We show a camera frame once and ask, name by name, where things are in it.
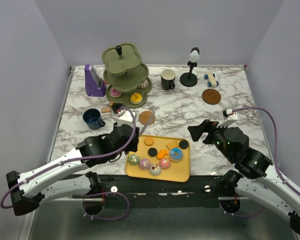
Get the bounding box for purple cable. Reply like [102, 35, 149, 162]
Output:
[0, 106, 137, 221]
[218, 106, 300, 217]

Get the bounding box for orange fish cookie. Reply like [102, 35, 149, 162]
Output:
[156, 149, 168, 160]

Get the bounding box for rectangular beige biscuit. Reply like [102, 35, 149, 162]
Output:
[166, 140, 179, 150]

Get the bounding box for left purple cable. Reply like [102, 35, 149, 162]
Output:
[0, 106, 137, 221]

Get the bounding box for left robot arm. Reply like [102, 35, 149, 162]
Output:
[6, 124, 140, 216]

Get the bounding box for green snowball cake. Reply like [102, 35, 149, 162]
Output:
[128, 154, 140, 166]

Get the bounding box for toy car blue wheels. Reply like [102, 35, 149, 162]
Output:
[204, 72, 219, 88]

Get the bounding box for green tiered cake stand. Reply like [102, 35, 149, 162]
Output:
[101, 42, 152, 109]

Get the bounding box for metal serving tongs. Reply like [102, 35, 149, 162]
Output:
[138, 111, 155, 138]

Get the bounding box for dark blue mug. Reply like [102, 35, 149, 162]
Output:
[82, 108, 106, 130]

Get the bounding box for purple box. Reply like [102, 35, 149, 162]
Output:
[84, 64, 107, 97]

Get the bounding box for black cream mug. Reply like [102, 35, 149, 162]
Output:
[160, 69, 176, 90]

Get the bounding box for round orange biscuit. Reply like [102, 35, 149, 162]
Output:
[144, 136, 154, 146]

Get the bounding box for yellow serving tray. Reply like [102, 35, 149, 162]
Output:
[125, 135, 191, 182]

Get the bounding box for black patterned sandwich cookie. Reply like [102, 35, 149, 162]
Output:
[178, 140, 189, 150]

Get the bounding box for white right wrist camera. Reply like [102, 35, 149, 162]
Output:
[217, 108, 239, 128]

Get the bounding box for blue frosted donut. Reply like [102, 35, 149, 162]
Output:
[168, 147, 183, 163]

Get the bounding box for pink frosted donut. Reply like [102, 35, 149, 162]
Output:
[109, 87, 122, 98]

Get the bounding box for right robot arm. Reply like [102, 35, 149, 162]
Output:
[187, 119, 300, 235]

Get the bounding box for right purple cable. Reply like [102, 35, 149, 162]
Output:
[218, 106, 300, 217]

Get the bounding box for dark wooden coaster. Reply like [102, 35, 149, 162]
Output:
[202, 88, 221, 105]

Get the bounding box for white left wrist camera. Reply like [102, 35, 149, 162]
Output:
[117, 110, 133, 128]

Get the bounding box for black lamp white bulb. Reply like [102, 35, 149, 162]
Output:
[179, 46, 200, 87]

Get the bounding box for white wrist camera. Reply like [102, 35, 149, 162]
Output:
[217, 108, 239, 128]
[117, 110, 133, 128]

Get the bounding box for pink snowball cake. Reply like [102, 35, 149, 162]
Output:
[159, 156, 171, 170]

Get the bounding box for yellow frosted donut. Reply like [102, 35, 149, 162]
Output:
[130, 92, 143, 105]

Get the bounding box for white sprinkled donut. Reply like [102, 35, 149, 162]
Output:
[138, 78, 149, 89]

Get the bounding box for grey snowball cake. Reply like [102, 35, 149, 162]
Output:
[149, 164, 162, 177]

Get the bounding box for purple snowball cake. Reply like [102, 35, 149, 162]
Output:
[139, 158, 151, 171]

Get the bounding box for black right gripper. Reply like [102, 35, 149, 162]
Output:
[187, 118, 235, 161]

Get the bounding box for light wooden coaster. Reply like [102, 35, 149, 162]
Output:
[138, 110, 156, 125]

